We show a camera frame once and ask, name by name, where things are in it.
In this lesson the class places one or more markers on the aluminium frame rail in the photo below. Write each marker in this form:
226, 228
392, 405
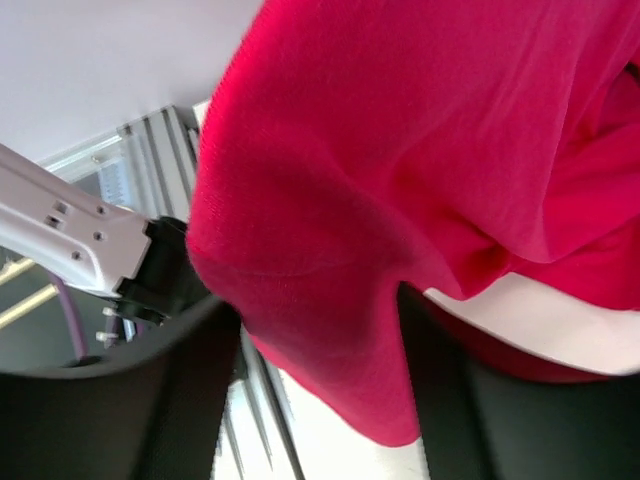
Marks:
165, 174

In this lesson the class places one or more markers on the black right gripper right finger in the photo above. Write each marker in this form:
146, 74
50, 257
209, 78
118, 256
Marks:
477, 423

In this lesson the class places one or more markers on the magenta pink t shirt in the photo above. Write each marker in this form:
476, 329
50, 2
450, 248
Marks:
486, 152

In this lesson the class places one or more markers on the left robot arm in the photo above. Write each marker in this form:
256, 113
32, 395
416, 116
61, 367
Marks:
140, 264

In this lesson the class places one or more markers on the white slotted cable duct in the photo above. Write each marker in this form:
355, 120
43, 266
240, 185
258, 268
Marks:
114, 184

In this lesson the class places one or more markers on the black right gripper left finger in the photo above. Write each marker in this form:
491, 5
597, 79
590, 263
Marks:
149, 409

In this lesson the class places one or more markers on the beige hanger bottom left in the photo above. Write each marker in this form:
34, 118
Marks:
25, 286

